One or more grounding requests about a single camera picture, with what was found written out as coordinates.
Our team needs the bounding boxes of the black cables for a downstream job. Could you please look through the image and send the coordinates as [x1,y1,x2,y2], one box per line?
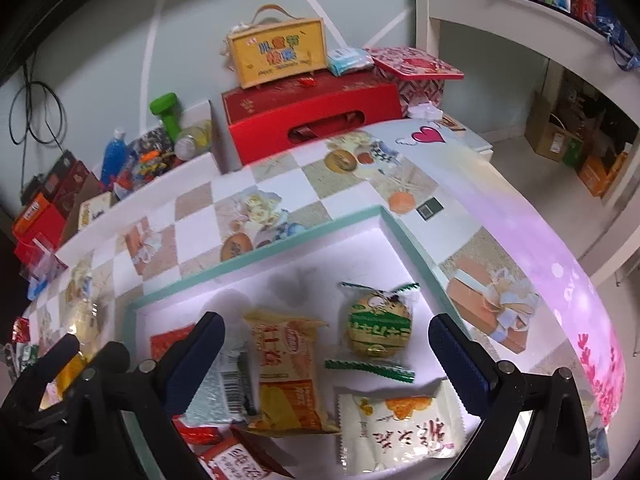
[9,62,68,196]

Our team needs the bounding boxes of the red gift box with handle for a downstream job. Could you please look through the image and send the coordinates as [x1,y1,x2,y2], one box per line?
[221,71,403,168]

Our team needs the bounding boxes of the green bottle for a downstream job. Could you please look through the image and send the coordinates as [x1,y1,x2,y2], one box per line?
[150,92,183,143]

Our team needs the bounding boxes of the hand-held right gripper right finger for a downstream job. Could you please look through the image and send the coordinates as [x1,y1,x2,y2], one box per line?
[427,313,593,480]

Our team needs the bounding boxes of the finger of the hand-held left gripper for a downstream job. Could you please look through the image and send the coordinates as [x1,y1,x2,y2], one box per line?
[7,334,82,411]

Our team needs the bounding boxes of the long orange box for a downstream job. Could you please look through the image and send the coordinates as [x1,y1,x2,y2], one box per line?
[12,192,51,233]

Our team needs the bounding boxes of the cream card box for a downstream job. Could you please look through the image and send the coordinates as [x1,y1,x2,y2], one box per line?
[77,195,113,228]

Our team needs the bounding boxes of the red patterned box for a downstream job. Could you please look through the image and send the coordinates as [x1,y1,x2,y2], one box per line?
[362,46,466,111]

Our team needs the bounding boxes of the round bread in clear wrapper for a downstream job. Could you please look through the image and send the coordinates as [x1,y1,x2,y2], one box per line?
[60,295,108,356]

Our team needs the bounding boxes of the white desk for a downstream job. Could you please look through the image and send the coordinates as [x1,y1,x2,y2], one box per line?
[414,0,640,286]

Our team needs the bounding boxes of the clear plastic box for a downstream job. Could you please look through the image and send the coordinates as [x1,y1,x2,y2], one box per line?
[20,240,68,281]

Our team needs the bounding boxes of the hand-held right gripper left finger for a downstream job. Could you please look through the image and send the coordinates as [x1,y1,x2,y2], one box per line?
[65,311,227,480]

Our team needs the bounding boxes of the brown cardboard carton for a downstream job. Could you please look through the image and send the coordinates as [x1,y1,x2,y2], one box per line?
[525,92,583,161]

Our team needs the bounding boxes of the cream white snack packet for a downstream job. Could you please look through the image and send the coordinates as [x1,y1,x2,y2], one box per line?
[334,380,468,476]

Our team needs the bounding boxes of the light blue packet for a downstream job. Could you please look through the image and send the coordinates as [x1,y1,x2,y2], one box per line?
[327,47,376,77]

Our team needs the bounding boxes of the blue bottle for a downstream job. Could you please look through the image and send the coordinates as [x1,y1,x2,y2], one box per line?
[100,127,131,186]

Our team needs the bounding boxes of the round cookie packet green trim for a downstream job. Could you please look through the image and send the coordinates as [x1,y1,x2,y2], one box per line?
[324,280,423,385]

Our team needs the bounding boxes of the black and green card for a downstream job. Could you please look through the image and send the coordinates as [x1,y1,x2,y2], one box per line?
[416,199,445,221]

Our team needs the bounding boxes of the yellow snack packet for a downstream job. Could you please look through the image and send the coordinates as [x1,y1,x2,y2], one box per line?
[42,352,93,408]

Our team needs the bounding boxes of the orange bread packet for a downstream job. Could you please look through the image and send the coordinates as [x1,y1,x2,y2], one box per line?
[242,310,341,436]

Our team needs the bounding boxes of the dark brown patterned box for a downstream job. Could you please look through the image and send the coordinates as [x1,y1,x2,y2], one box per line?
[39,150,93,211]

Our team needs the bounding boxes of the pile of colourful toys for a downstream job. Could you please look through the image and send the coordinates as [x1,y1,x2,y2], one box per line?
[117,127,176,191]

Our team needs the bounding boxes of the red packet with gold label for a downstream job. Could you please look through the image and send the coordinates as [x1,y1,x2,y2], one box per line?
[150,324,198,361]

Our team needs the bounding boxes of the plain red gift box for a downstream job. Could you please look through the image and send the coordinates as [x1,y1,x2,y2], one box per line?
[12,195,68,266]

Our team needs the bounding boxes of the teal box tray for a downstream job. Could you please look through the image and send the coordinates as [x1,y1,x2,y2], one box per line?
[122,205,538,480]

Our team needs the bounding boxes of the clear bottle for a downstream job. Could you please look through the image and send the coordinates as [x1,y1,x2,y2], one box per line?
[174,125,211,161]

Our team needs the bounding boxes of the small red peanut packet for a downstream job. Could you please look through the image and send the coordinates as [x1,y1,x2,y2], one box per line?
[10,317,33,346]

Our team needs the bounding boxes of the small orange carton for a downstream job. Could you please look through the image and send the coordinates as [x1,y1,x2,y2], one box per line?
[580,152,628,198]

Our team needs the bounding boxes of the teal striped snack packet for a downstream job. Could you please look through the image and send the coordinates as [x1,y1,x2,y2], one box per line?
[185,347,261,426]

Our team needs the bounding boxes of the yellow gift box with handle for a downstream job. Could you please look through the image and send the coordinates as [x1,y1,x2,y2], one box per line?
[220,4,328,90]

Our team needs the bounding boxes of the cardboard box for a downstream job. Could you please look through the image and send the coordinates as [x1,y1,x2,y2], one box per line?
[60,101,216,236]

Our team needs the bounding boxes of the red and white snack packet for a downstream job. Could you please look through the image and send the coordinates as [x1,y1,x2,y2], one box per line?
[172,415,296,480]

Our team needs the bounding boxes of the white bow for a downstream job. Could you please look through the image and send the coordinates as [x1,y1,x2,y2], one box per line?
[407,101,443,121]

